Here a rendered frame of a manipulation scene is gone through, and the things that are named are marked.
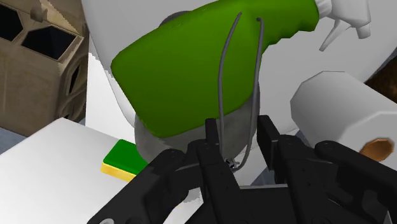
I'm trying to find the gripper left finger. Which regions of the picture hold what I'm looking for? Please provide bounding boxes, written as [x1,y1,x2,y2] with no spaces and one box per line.
[87,118,246,224]

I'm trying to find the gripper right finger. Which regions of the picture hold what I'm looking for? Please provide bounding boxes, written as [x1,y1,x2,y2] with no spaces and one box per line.
[256,115,397,224]

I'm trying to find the green and yellow sponge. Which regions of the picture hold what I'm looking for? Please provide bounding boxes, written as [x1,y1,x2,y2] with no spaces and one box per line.
[101,139,150,183]

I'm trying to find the white paper roll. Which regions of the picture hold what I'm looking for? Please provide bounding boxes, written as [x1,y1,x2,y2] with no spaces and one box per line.
[289,70,397,171]

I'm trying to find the green spray bottle white trigger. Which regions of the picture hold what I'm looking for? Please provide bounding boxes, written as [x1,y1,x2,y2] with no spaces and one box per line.
[110,0,372,139]

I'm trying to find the brown wicker basket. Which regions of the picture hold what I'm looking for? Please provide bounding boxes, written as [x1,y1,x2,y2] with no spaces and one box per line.
[0,0,91,137]

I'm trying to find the grey wire loop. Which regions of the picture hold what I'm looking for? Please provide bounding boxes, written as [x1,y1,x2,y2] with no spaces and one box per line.
[218,11,265,172]

